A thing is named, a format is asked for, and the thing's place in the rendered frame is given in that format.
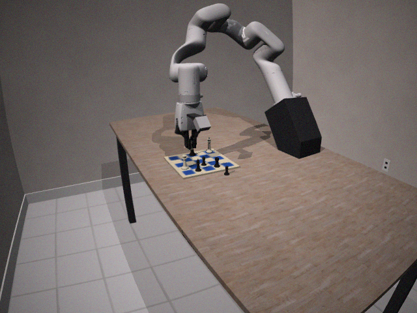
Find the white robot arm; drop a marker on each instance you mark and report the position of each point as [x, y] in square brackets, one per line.
[214, 20]

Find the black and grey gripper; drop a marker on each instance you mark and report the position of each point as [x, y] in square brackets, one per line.
[183, 123]

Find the blue and cream chessboard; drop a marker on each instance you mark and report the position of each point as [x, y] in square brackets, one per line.
[176, 162]

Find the white chess king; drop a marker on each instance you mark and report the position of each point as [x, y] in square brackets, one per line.
[209, 148]

